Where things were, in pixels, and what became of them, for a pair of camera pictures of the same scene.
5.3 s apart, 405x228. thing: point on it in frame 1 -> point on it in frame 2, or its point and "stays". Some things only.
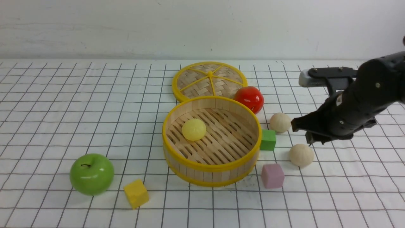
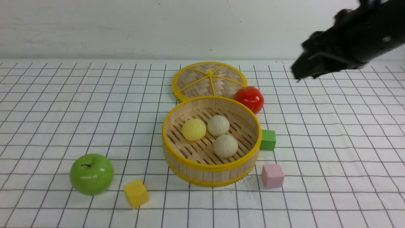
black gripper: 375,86 -> 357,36
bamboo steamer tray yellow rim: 229,150 stays
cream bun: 280,122 -> 218,125
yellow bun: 194,129 stays
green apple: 92,174 stays
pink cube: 272,175 stays
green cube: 268,140 stays
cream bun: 301,155 -> 225,146
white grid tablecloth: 81,146 stays
